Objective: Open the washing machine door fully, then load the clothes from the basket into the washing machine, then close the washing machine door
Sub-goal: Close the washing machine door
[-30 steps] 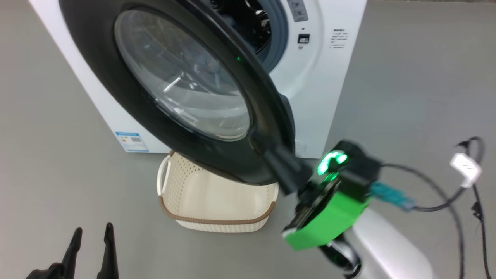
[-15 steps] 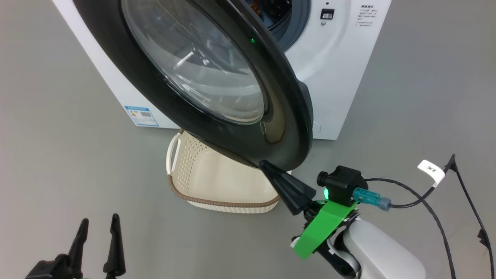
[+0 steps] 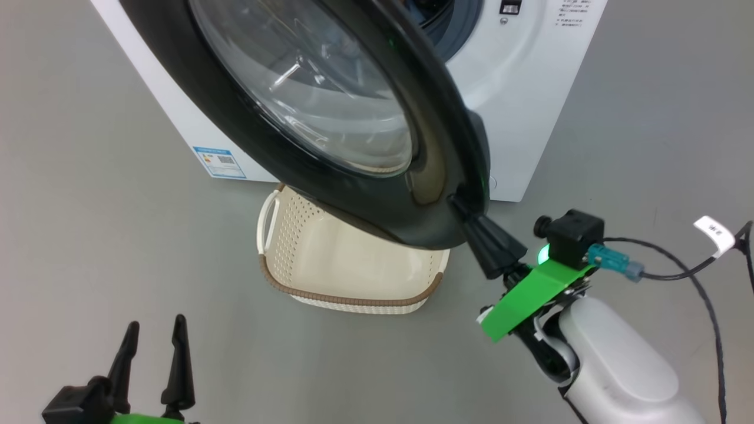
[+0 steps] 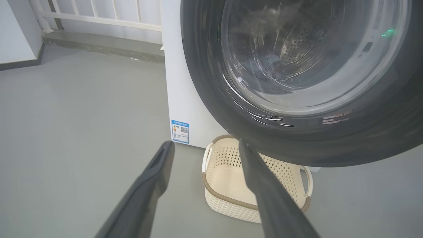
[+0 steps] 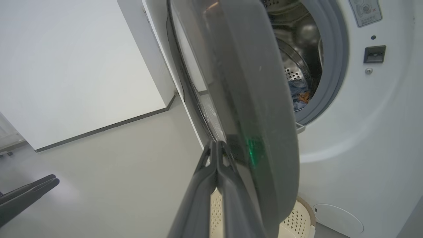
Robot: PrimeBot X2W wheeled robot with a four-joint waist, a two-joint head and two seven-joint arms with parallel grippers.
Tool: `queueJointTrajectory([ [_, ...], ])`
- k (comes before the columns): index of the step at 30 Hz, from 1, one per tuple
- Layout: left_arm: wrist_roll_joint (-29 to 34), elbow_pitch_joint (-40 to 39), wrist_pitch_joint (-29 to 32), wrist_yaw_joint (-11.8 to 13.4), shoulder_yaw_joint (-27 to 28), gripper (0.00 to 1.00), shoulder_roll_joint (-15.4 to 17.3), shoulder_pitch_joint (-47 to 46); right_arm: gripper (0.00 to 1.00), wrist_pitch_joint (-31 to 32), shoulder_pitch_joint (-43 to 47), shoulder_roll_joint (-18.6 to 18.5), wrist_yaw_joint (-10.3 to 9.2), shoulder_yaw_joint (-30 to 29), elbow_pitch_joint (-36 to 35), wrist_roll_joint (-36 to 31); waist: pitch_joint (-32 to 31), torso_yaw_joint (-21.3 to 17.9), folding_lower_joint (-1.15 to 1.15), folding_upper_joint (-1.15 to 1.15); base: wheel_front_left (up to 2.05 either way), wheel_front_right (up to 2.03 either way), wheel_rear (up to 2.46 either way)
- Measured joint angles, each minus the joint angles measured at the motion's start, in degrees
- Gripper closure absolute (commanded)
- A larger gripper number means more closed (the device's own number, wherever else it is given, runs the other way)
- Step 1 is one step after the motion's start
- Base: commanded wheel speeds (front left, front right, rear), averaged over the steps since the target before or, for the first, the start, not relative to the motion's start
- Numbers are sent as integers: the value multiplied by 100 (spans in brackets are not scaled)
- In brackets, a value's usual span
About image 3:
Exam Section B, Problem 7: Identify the white cable label tag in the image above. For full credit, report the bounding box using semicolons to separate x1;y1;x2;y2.
693;216;736;258

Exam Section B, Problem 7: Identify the teal cable connector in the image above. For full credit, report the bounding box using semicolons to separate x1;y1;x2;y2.
587;244;646;282

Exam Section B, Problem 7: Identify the thin black camera cable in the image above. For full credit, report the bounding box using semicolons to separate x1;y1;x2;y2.
601;221;754;424

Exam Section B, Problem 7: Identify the blue energy label sticker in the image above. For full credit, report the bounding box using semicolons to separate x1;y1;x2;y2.
193;146;247;180

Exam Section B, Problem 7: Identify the cream laundry basket brown rim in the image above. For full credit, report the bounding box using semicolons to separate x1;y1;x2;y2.
257;184;451;315

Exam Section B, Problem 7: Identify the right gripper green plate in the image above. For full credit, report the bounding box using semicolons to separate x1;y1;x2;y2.
448;194;593;343

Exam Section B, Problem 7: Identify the white front-load washing machine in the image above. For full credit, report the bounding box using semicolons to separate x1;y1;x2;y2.
90;0;609;203

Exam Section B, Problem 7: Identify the black round glass washer door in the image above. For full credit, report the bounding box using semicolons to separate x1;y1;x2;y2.
120;0;491;251

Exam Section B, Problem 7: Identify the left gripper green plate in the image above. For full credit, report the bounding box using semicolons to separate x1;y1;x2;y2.
108;314;201;424

